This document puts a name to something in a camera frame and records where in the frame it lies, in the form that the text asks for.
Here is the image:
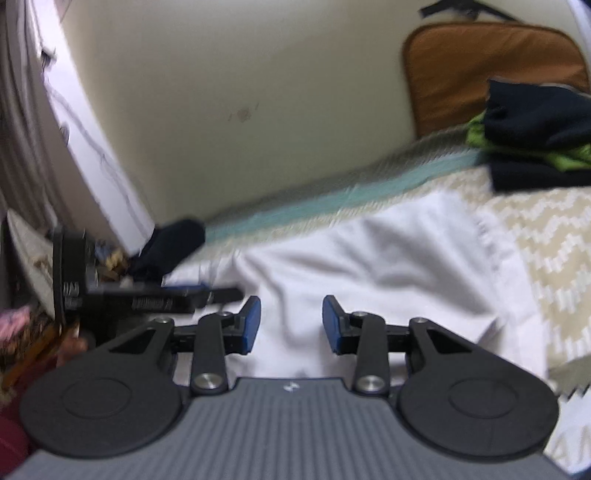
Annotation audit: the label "white paper bag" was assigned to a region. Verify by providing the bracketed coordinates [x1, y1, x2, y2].
[542, 357, 591, 474]

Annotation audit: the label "black cloth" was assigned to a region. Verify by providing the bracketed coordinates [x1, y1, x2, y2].
[131, 218, 207, 283]

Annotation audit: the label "white door frame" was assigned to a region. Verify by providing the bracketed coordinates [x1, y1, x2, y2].
[28, 0, 158, 254]

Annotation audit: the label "orange cushion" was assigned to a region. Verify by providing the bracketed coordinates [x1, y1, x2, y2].
[401, 22, 591, 139]

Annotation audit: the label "black tape strips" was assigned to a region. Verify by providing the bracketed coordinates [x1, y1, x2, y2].
[418, 0, 519, 23]

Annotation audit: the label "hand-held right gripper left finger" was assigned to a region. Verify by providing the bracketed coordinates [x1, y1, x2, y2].
[108, 295, 262, 396]

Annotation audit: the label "folded green garment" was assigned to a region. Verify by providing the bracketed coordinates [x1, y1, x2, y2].
[465, 111, 591, 172]

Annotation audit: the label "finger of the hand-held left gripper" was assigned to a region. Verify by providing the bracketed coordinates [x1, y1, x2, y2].
[196, 287, 245, 308]

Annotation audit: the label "folded black sweater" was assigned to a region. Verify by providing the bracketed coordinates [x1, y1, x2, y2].
[484, 78, 591, 154]

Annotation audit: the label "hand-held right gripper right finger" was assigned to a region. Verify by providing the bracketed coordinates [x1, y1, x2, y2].
[322, 295, 472, 397]

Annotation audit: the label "folded black garment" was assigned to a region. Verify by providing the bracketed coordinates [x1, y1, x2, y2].
[488, 152, 591, 193]

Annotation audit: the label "pile of mixed clutter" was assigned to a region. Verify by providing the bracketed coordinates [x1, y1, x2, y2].
[0, 210, 137, 462]

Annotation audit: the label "white shirt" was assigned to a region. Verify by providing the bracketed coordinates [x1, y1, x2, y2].
[163, 189, 551, 380]

